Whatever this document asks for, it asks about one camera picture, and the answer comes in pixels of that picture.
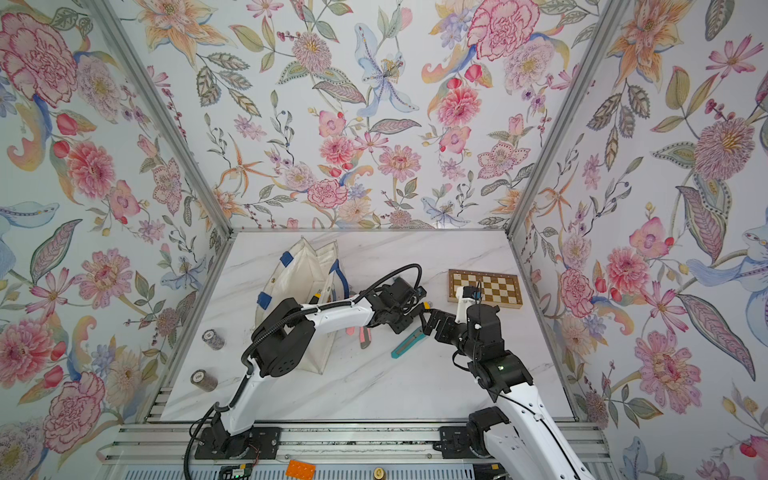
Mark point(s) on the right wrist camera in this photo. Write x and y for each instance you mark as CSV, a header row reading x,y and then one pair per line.
x,y
466,297

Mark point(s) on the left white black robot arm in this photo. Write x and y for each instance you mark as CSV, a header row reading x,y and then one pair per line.
x,y
281,341

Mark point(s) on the teal utility knife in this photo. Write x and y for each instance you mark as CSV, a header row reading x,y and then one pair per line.
x,y
409,342

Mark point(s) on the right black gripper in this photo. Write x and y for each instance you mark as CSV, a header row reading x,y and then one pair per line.
x,y
451,325

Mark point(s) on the orange tag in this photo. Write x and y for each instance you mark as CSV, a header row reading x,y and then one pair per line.
x,y
299,470

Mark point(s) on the long pink utility knife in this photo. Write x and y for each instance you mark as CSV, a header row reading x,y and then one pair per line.
x,y
364,338

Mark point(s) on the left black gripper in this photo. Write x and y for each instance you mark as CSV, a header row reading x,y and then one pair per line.
x,y
406,323

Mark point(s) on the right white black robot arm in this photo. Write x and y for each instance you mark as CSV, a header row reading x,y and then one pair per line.
x,y
517,431

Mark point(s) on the wooden folding chess board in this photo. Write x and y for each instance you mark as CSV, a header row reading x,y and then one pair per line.
x,y
497,289

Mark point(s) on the white canvas tote pouch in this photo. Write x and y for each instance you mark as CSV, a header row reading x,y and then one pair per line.
x,y
300,294

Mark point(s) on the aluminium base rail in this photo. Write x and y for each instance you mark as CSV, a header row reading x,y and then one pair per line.
x,y
313,441

